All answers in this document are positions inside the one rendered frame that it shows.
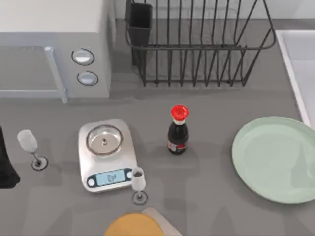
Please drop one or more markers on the narrow wine glass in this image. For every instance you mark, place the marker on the narrow wine glass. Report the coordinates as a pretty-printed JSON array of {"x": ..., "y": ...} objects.
[{"x": 138, "y": 179}]

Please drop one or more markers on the black cutlery holder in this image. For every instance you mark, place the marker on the black cutlery holder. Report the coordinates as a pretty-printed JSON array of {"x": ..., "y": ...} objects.
[{"x": 139, "y": 22}]

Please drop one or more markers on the pale green plate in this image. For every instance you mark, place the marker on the pale green plate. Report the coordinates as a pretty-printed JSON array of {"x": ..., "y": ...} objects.
[{"x": 273, "y": 159}]

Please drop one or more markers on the dark sauce bottle red cap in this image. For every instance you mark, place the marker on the dark sauce bottle red cap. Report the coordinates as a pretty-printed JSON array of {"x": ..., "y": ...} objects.
[{"x": 177, "y": 137}]

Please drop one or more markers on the microwave oven door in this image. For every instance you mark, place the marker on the microwave oven door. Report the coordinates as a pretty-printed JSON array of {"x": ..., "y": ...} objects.
[{"x": 27, "y": 71}]

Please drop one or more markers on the wide wine glass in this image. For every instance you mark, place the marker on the wide wine glass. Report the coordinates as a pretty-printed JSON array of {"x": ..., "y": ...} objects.
[{"x": 27, "y": 142}]

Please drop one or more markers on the silver kitchen scale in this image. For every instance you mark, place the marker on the silver kitchen scale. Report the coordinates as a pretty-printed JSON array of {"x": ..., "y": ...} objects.
[{"x": 107, "y": 157}]

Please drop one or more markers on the microwave knob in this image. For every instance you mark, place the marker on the microwave knob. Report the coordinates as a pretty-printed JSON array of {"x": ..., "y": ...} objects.
[
  {"x": 87, "y": 78},
  {"x": 82, "y": 56}
]

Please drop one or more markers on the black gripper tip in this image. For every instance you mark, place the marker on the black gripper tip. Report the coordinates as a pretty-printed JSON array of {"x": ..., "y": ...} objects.
[{"x": 6, "y": 167}]

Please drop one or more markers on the orange round bowl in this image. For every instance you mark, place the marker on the orange round bowl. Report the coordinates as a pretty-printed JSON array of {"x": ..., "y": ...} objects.
[{"x": 134, "y": 225}]

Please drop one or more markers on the pale microwave oven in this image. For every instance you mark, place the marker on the pale microwave oven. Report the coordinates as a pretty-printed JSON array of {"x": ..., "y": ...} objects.
[{"x": 103, "y": 29}]

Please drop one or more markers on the beige flat board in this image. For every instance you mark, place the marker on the beige flat board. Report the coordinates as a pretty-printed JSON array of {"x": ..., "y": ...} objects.
[{"x": 165, "y": 223}]

